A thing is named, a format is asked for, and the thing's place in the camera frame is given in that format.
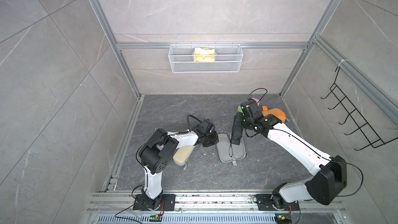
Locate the black umbrella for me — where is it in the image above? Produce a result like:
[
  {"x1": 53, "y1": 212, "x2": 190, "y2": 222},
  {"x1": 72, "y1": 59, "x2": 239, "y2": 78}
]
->
[{"x1": 229, "y1": 112, "x2": 244, "y2": 157}]

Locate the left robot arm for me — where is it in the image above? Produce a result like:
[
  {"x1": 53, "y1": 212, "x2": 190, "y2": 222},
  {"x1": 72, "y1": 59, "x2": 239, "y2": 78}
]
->
[{"x1": 136, "y1": 115, "x2": 219, "y2": 209}]

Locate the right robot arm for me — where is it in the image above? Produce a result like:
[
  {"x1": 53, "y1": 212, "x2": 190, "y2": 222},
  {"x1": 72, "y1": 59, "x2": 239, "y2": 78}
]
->
[{"x1": 231, "y1": 98, "x2": 349, "y2": 211}]

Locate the orange whale plush toy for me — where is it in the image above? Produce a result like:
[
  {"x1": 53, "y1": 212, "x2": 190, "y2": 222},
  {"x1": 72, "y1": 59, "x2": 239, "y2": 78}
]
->
[{"x1": 262, "y1": 106, "x2": 286, "y2": 123}]

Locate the pink rectangular case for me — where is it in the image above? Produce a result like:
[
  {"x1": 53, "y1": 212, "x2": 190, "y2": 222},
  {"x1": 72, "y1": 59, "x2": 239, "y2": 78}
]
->
[{"x1": 251, "y1": 97, "x2": 260, "y2": 103}]

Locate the green lidded small jar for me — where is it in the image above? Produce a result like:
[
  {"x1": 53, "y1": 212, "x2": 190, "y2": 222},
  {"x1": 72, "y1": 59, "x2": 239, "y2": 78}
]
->
[{"x1": 238, "y1": 106, "x2": 244, "y2": 114}]

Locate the yellow packet in basket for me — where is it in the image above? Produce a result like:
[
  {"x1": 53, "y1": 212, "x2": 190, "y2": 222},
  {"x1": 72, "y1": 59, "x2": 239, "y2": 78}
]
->
[{"x1": 193, "y1": 47, "x2": 216, "y2": 62}]

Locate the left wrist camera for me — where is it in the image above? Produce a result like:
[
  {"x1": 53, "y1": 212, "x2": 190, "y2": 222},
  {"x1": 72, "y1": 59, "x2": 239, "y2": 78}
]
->
[{"x1": 199, "y1": 119, "x2": 215, "y2": 133}]

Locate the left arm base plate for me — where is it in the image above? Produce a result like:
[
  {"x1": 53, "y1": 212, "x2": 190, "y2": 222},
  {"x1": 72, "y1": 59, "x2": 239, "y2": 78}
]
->
[{"x1": 133, "y1": 194, "x2": 176, "y2": 211}]

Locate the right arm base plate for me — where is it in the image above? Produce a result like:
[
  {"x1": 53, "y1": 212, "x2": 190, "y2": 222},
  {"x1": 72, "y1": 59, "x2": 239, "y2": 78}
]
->
[{"x1": 253, "y1": 194, "x2": 300, "y2": 211}]

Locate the white wire wall basket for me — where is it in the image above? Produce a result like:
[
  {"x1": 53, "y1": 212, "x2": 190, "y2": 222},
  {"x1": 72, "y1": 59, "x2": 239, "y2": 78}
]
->
[{"x1": 168, "y1": 44, "x2": 244, "y2": 73}]

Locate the black wall hook rack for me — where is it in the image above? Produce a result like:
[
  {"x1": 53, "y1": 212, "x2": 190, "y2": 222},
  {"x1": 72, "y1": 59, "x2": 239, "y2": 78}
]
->
[{"x1": 321, "y1": 66, "x2": 398, "y2": 151}]

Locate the aluminium front rail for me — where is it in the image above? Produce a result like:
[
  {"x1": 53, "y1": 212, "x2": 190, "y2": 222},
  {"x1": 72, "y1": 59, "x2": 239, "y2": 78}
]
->
[{"x1": 81, "y1": 190, "x2": 351, "y2": 224}]

